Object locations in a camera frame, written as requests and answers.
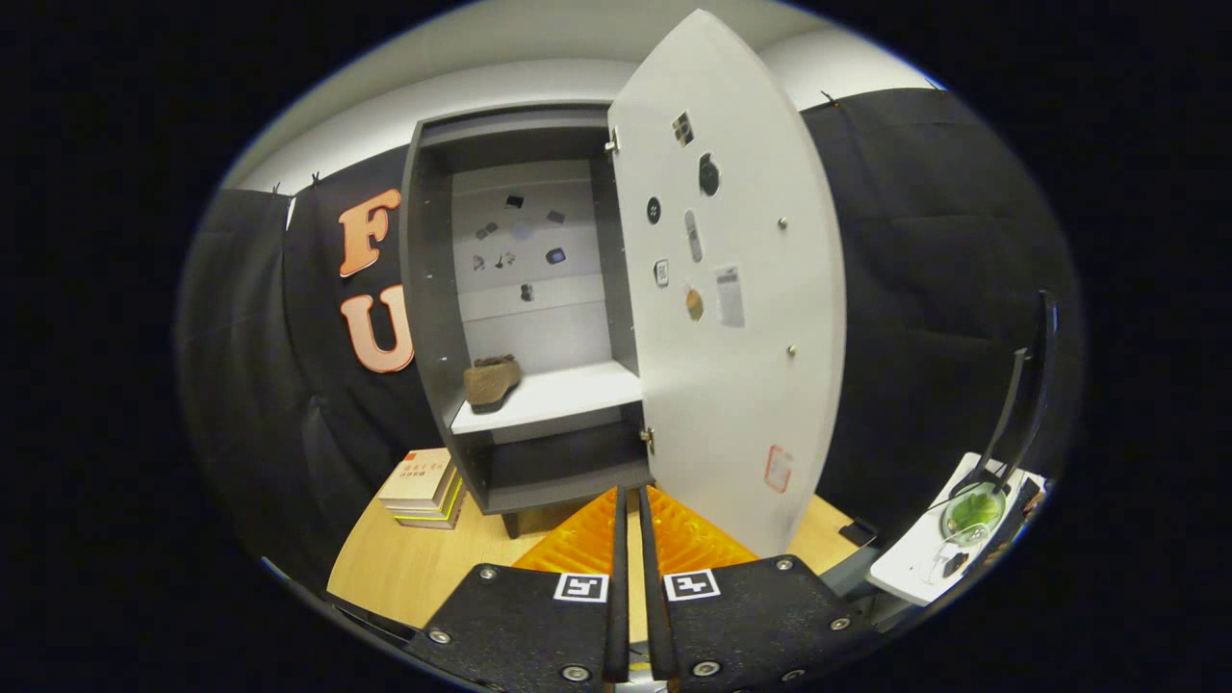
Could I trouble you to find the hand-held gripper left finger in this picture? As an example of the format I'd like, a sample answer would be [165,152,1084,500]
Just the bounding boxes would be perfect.
[402,485,630,693]

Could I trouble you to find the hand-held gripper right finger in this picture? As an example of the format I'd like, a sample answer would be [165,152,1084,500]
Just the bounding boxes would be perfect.
[637,484,884,693]

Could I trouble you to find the white shoe cabinet door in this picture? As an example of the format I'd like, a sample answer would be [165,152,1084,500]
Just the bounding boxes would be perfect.
[606,8,848,559]

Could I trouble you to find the brown fuzzy slipper shoe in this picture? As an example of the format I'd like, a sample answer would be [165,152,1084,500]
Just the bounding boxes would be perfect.
[463,354,523,409]

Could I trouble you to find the grey shoe cabinet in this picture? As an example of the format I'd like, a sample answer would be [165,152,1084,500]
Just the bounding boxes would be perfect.
[398,101,655,540]

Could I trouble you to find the yellow-edged book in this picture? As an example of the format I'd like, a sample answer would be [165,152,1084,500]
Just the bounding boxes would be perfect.
[393,476,469,530]

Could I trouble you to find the beige cover book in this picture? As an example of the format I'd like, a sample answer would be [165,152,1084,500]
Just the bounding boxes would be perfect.
[377,448,455,511]

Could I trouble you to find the green bowl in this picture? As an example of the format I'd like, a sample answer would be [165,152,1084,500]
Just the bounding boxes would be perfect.
[941,481,1008,540]

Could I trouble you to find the black backdrop cloth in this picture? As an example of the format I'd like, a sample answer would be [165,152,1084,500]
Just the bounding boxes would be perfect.
[173,87,1084,588]

